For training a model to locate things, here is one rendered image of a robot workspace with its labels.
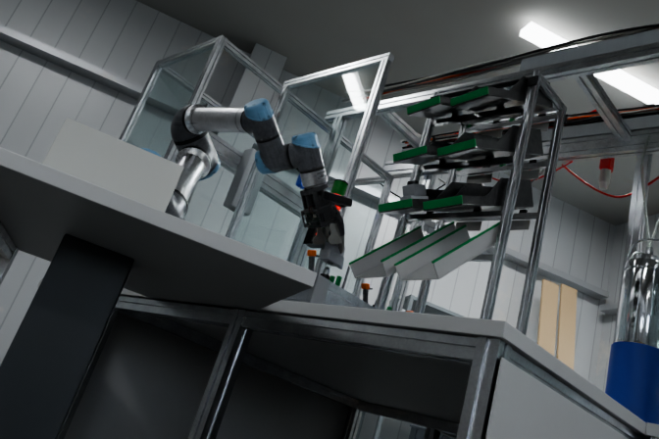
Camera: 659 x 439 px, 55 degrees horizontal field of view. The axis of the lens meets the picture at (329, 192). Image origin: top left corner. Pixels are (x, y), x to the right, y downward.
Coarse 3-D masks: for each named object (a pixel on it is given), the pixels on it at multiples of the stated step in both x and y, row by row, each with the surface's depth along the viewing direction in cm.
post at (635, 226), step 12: (636, 156) 255; (648, 156) 253; (636, 168) 253; (648, 168) 253; (636, 180) 250; (648, 180) 251; (636, 192) 248; (636, 204) 246; (636, 216) 243; (636, 228) 241; (636, 240) 239; (624, 264) 238
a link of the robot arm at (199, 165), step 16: (176, 144) 206; (192, 144) 203; (208, 144) 207; (176, 160) 204; (192, 160) 198; (208, 160) 203; (192, 176) 191; (208, 176) 209; (176, 192) 176; (176, 208) 171
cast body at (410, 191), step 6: (414, 180) 165; (402, 186) 167; (408, 186) 165; (414, 186) 163; (420, 186) 164; (408, 192) 165; (414, 192) 163; (420, 192) 164; (426, 192) 166; (402, 198) 164; (408, 198) 163; (414, 198) 163; (420, 198) 164; (426, 198) 165
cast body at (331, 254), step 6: (330, 246) 185; (336, 246) 184; (324, 252) 184; (330, 252) 182; (336, 252) 184; (318, 258) 185; (324, 258) 183; (330, 258) 182; (336, 258) 184; (342, 258) 186; (330, 264) 186; (336, 264) 184; (342, 264) 186
